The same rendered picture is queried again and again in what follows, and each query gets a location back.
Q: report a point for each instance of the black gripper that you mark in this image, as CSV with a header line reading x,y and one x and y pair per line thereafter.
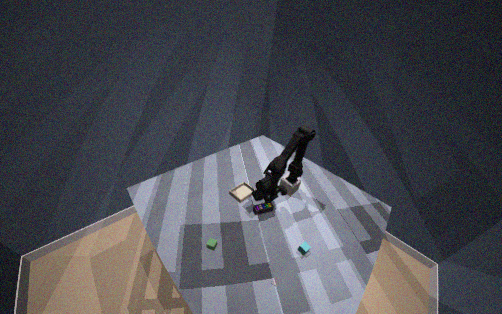
x,y
273,192

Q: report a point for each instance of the beige shallow rectangular tray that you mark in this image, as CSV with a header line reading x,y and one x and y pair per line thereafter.
x,y
241,192

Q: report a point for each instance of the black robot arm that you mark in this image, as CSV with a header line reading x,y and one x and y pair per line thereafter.
x,y
278,166

